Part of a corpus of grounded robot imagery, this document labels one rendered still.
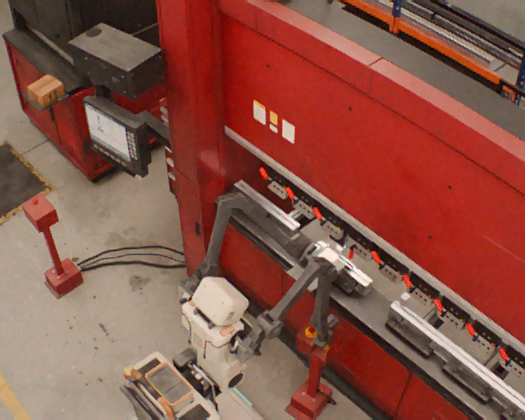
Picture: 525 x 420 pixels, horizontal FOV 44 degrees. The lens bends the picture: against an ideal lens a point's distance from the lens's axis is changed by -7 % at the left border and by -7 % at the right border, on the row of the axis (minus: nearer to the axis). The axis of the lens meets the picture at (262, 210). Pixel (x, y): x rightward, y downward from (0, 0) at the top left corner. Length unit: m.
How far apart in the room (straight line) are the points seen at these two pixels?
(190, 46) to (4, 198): 2.84
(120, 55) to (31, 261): 2.21
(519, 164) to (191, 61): 1.74
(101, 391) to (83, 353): 0.33
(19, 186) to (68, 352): 1.75
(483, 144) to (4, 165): 4.48
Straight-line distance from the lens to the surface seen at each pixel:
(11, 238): 5.49
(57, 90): 4.96
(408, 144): 2.87
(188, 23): 3.35
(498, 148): 2.55
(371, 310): 3.70
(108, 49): 3.63
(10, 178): 5.98
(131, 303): 4.84
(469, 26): 4.94
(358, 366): 4.00
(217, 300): 3.10
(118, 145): 3.85
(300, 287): 3.11
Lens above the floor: 3.86
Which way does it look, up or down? 46 degrees down
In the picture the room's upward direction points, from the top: straight up
